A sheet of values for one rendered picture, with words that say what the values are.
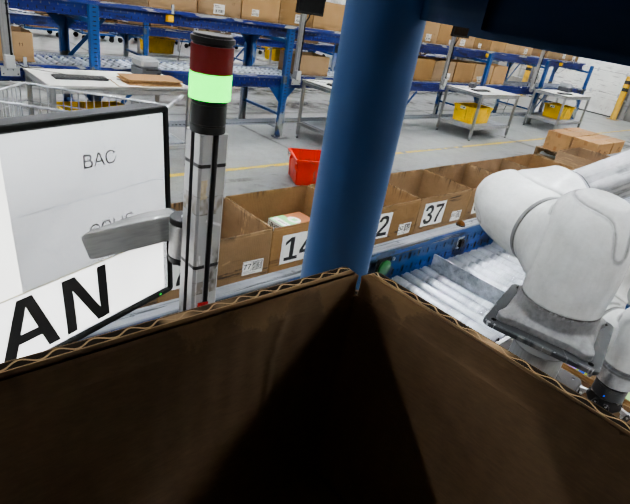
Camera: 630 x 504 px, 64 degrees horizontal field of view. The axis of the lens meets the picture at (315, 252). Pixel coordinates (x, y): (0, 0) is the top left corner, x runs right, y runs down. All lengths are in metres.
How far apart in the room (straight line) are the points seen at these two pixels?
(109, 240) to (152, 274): 0.12
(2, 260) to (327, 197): 0.52
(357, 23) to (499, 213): 0.98
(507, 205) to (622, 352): 0.47
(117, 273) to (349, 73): 0.63
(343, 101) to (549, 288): 0.88
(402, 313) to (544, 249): 0.88
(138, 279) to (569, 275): 0.74
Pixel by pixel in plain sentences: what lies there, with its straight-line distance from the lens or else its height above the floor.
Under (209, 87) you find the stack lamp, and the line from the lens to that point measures 0.62.
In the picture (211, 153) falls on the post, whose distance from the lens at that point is 0.64.
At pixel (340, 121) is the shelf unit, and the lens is 0.18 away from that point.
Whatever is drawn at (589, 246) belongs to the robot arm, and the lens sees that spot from 0.99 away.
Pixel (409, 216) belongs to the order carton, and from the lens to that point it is 2.13.
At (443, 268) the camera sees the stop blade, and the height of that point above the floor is 0.77.
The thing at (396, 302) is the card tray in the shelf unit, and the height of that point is 1.64.
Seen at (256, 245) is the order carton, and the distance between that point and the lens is 1.59.
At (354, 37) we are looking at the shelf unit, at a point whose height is 1.70.
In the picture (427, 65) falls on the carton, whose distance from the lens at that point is 9.19.
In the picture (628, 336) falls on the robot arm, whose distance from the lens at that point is 1.37.
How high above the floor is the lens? 1.71
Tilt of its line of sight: 26 degrees down
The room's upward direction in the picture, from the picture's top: 10 degrees clockwise
